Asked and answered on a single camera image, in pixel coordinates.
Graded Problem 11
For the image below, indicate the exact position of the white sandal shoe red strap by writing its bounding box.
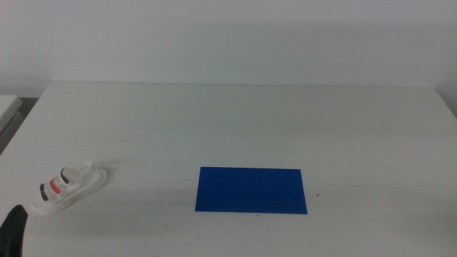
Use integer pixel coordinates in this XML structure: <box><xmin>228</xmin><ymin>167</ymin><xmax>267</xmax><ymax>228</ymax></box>
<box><xmin>29</xmin><ymin>161</ymin><xmax>109</xmax><ymax>216</ymax></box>

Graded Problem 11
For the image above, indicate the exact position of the blue rectangular mat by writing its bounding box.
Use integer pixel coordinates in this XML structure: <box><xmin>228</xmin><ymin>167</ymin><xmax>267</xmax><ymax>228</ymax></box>
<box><xmin>194</xmin><ymin>166</ymin><xmax>308</xmax><ymax>216</ymax></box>

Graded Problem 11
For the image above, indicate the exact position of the white side table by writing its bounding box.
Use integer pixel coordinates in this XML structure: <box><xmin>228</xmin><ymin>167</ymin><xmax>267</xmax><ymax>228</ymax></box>
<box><xmin>0</xmin><ymin>94</ymin><xmax>23</xmax><ymax>133</ymax></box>

